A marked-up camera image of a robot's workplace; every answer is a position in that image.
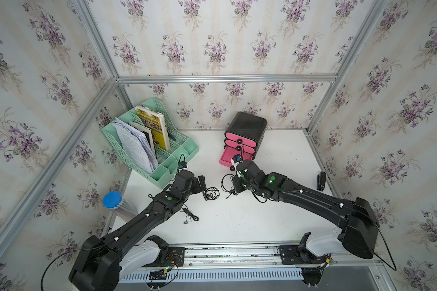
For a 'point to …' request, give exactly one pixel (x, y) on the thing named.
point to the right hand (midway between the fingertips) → (235, 179)
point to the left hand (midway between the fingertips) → (199, 181)
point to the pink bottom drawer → (229, 152)
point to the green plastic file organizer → (147, 142)
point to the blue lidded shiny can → (113, 200)
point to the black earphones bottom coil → (232, 191)
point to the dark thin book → (148, 133)
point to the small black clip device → (321, 180)
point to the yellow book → (155, 122)
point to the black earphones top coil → (210, 193)
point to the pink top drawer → (241, 139)
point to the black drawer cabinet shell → (248, 127)
